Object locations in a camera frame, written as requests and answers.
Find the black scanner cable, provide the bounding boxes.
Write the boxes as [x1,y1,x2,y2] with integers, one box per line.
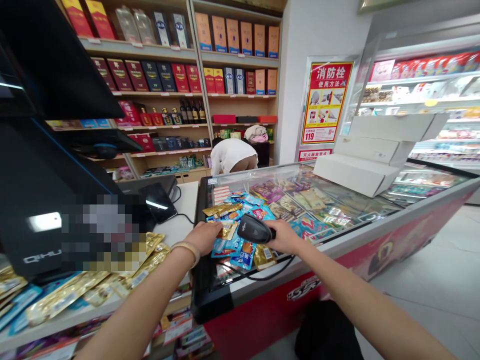
[215,254,298,282]

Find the small red sign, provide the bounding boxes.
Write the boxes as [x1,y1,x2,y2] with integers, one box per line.
[297,147,335,163]

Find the wooden shelf of liquor boxes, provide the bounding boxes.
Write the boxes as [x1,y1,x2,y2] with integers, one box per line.
[44,0,283,182]

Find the black barcode scanner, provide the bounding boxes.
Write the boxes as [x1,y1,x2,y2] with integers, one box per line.
[236,214,278,247]

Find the gold snack packet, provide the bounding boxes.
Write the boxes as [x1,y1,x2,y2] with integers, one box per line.
[215,221,240,242]

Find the black flat device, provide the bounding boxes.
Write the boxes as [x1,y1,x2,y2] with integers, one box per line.
[117,175,179,196]

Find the person's left hand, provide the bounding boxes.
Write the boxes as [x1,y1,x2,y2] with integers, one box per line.
[183,221,225,258]

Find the black phone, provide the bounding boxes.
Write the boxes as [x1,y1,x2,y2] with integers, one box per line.
[138,182,179,224]

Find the red fire safety poster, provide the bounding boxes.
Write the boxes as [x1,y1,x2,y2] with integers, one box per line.
[299,56,356,146]

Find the thin black cable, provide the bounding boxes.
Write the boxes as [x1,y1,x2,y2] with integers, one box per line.
[164,186,206,227]

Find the black cash register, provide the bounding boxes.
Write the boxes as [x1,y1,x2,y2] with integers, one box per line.
[0,0,158,287]

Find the heap of large gold bags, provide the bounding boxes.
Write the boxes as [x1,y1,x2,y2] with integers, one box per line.
[0,231,172,328]

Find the long white carton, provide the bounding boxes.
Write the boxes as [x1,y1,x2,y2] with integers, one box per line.
[347,112,451,143]

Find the pile of blue and golden sachets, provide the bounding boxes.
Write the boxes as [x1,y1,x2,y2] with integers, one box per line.
[202,189,279,272]

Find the green framed picture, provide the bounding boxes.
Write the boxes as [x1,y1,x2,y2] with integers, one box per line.
[356,0,480,16]

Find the medium white carton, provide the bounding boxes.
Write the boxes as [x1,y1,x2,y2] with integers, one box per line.
[332,134,414,169]

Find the red chest freezer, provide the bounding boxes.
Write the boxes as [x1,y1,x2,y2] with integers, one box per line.
[190,160,480,360]

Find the counter shelf of goods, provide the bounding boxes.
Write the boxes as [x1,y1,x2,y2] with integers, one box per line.
[0,288,216,360]

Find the person's legs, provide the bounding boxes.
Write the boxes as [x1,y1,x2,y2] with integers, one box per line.
[293,299,365,360]

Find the large white carton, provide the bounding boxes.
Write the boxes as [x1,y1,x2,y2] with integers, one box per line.
[312,152,402,199]

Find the refrigerated display shelf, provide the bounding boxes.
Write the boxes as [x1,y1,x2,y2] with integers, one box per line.
[351,20,480,206]

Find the person's right hand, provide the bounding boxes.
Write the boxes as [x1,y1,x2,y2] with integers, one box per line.
[262,218,307,257]

